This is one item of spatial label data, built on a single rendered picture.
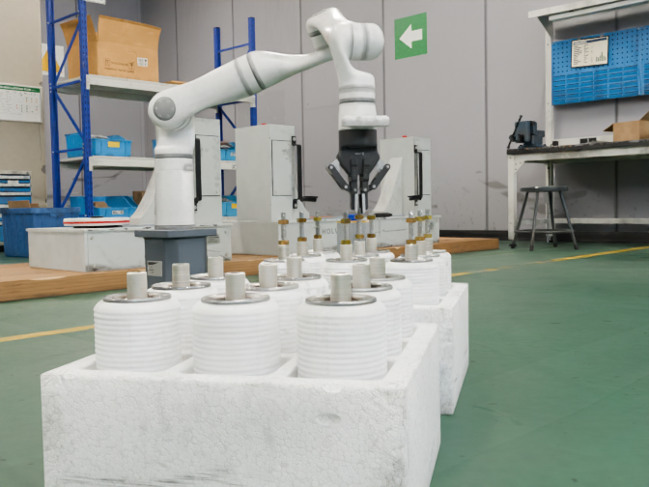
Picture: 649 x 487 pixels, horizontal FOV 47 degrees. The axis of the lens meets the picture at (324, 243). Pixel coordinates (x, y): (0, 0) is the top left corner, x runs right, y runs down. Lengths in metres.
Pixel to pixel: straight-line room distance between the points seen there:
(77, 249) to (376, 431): 2.79
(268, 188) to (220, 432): 3.37
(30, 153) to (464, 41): 4.30
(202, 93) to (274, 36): 7.28
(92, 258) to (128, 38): 3.68
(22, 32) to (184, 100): 6.23
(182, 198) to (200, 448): 1.09
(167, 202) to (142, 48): 5.12
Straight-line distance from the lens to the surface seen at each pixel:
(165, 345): 0.84
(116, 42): 6.73
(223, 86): 1.77
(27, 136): 7.82
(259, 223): 4.14
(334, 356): 0.75
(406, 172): 5.09
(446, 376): 1.26
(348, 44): 1.45
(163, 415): 0.79
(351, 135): 1.42
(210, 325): 0.79
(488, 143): 7.02
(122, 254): 3.46
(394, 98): 7.70
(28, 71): 7.92
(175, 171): 1.80
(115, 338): 0.83
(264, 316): 0.79
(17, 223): 5.99
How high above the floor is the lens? 0.35
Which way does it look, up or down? 3 degrees down
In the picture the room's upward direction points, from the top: 1 degrees counter-clockwise
